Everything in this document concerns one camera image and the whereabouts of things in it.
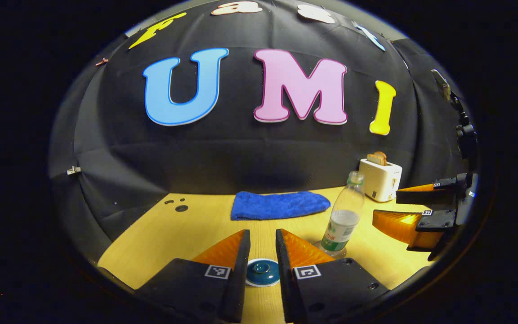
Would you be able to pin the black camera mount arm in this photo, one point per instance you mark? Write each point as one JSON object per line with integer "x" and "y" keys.
{"x": 466, "y": 135}

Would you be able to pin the copper clip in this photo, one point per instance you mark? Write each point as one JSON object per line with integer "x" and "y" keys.
{"x": 101, "y": 61}

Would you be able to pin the clear plastic water bottle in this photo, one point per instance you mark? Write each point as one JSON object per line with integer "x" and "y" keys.
{"x": 342, "y": 225}

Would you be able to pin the white toaster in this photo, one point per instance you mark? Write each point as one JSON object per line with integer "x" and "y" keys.
{"x": 380, "y": 182}

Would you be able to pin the blue towel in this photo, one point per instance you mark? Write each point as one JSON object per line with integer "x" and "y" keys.
{"x": 279, "y": 204}

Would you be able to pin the black backdrop cloth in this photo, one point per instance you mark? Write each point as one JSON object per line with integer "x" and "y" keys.
{"x": 241, "y": 153}

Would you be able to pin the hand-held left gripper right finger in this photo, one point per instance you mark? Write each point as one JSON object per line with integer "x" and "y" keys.
{"x": 285, "y": 279}

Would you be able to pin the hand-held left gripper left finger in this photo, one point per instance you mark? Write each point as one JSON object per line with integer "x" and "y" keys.
{"x": 240, "y": 279}

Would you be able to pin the toast slice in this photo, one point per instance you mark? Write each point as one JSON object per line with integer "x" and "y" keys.
{"x": 381, "y": 156}
{"x": 372, "y": 159}

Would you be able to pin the blue teacup lid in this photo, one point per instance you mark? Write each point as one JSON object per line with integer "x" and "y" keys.
{"x": 262, "y": 270}

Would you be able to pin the white clip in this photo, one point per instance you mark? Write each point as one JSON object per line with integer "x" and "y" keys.
{"x": 73, "y": 170}

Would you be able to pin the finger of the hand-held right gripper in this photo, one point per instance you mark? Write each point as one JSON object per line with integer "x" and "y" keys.
{"x": 430, "y": 195}
{"x": 439, "y": 220}

